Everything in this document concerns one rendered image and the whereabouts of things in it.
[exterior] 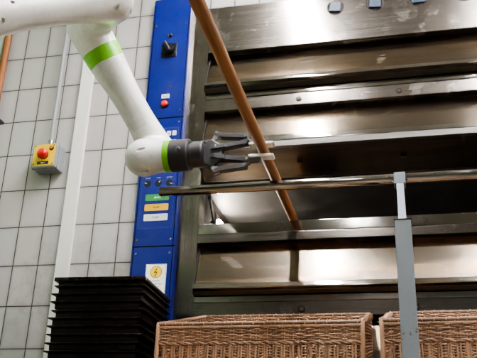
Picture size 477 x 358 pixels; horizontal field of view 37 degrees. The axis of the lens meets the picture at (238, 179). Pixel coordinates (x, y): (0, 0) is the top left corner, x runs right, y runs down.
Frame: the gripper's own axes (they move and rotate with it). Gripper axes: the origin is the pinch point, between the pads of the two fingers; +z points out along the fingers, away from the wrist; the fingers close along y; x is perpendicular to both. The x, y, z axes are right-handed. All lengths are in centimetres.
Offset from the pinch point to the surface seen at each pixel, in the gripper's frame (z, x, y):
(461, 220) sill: 56, -53, 4
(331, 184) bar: 17.7, -15.9, 4.5
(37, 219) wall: -96, -53, -3
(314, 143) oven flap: 9.9, -38.0, -20.0
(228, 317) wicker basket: -20, -51, 35
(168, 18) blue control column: -50, -50, -85
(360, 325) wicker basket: 25, -5, 48
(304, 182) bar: 9.7, -15.4, 3.6
